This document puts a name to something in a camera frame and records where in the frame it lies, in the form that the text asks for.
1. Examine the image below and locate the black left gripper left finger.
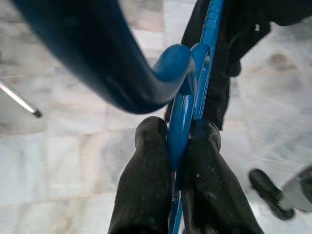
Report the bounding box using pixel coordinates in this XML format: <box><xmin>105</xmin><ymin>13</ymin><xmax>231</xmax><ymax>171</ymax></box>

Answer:
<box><xmin>108</xmin><ymin>116</ymin><xmax>173</xmax><ymax>234</ymax></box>

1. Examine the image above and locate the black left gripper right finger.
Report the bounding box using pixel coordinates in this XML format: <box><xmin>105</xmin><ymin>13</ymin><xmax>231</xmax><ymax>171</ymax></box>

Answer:
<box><xmin>181</xmin><ymin>121</ymin><xmax>265</xmax><ymax>234</ymax></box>

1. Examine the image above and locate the silver metal clothes rack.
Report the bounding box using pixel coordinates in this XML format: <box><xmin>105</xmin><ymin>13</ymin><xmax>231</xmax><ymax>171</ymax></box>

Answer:
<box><xmin>0</xmin><ymin>81</ymin><xmax>42</xmax><ymax>118</ymax></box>

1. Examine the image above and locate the black shirt with red collar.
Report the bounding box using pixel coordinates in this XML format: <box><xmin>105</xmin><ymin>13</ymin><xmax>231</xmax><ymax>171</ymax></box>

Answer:
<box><xmin>165</xmin><ymin>0</ymin><xmax>312</xmax><ymax>131</ymax></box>

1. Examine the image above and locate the blue plastic hanger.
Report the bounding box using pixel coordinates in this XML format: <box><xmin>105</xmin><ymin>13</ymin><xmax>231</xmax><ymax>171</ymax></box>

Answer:
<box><xmin>12</xmin><ymin>0</ymin><xmax>225</xmax><ymax>234</ymax></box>

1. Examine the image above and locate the black robot left foot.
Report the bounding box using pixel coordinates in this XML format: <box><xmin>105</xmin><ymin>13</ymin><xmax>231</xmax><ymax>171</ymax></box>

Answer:
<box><xmin>249</xmin><ymin>168</ymin><xmax>295</xmax><ymax>221</ymax></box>

